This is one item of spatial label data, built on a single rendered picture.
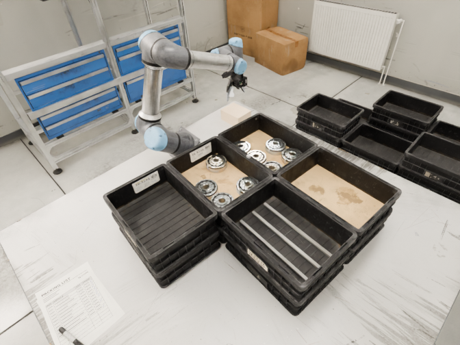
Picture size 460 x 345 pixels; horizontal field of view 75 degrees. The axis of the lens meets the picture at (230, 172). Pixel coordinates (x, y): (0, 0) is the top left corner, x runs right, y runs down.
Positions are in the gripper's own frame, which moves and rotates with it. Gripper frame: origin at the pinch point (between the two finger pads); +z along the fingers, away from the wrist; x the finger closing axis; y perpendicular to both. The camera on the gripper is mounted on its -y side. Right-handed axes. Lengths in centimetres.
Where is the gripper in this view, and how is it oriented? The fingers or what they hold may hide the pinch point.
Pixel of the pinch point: (235, 96)
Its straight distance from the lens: 193.3
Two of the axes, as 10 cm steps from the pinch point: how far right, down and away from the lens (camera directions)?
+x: 7.1, -5.1, 4.9
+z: 0.5, 7.3, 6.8
